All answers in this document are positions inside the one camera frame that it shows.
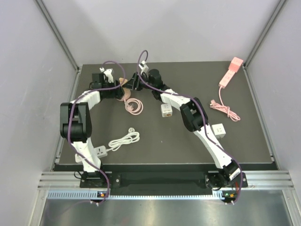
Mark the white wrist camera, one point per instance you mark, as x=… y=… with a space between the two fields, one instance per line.
x=143 y=67
x=107 y=74

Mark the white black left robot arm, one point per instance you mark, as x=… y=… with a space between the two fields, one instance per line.
x=76 y=126

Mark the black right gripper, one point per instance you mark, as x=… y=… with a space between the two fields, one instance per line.
x=134 y=83

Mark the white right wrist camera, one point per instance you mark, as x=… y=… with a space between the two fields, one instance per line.
x=143 y=67

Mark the green wooden hexagon socket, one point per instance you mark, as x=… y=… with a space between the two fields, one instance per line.
x=127 y=92

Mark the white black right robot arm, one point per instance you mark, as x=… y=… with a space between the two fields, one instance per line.
x=194 y=118

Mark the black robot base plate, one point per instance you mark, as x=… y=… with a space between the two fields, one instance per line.
x=160 y=179

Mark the white cube adapter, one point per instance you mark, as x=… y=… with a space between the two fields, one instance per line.
x=218 y=130

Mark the pink cube adapter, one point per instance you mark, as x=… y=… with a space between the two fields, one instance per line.
x=235 y=64

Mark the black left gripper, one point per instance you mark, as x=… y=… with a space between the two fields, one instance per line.
x=116 y=93

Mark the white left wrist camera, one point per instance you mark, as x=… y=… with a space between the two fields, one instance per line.
x=107 y=74

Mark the white power strip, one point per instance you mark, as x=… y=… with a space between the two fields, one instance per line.
x=99 y=152

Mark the grey cable duct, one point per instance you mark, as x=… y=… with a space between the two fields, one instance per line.
x=99 y=195

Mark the aluminium frame rail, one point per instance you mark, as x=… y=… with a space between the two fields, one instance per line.
x=255 y=179

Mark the white tiger cube plug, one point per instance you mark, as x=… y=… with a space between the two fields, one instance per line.
x=166 y=110

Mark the pink power strip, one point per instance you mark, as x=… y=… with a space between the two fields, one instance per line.
x=226 y=78

